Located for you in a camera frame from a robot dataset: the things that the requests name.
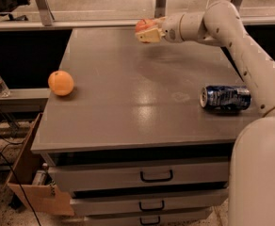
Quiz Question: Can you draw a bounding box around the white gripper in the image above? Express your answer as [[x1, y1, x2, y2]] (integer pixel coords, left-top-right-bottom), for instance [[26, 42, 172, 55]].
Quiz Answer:
[[136, 13, 184, 43]]

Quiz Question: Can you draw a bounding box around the red apple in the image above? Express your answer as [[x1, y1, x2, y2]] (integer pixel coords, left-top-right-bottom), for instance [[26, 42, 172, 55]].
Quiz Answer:
[[135, 19, 156, 33]]

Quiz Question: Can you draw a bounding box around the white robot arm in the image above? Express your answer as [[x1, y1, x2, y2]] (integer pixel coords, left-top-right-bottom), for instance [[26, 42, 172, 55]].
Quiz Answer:
[[135, 0, 275, 226]]

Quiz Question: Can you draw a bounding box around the blue soda can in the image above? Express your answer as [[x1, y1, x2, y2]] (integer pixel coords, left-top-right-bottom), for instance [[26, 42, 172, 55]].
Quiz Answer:
[[200, 86, 251, 110]]

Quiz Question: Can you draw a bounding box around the grey drawer cabinet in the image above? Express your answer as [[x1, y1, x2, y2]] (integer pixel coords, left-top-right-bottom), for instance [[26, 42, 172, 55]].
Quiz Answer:
[[30, 25, 264, 226]]

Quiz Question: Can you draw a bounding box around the orange fruit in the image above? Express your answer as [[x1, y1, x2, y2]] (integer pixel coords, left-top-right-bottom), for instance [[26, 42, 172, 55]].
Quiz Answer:
[[48, 71, 74, 96]]

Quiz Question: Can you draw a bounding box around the grey top drawer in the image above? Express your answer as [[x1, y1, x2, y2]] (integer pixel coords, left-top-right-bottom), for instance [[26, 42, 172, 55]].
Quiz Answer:
[[49, 161, 229, 192]]

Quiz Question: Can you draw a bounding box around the grey drawer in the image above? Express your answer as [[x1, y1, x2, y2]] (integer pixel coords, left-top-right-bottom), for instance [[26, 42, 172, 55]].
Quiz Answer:
[[70, 188, 228, 216], [84, 207, 212, 226], [49, 161, 229, 192]]

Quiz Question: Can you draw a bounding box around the grey middle drawer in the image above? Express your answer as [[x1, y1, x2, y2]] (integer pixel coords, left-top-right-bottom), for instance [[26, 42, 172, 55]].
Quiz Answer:
[[70, 188, 228, 216]]

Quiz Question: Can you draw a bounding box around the grey bottom drawer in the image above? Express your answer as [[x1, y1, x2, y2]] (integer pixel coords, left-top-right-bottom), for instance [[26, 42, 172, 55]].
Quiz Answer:
[[84, 207, 212, 226]]

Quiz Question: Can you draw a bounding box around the brown cardboard box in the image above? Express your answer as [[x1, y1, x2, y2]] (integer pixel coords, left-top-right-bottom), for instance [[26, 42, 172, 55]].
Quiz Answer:
[[6, 113, 74, 216]]

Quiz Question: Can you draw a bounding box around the metal window frame rail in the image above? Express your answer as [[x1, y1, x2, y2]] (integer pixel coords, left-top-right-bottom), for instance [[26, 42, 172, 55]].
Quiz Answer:
[[0, 0, 275, 33]]

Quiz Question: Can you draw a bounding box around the black floor cable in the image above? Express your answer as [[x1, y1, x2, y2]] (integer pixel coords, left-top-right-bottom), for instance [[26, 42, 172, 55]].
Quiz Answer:
[[0, 101, 43, 226]]

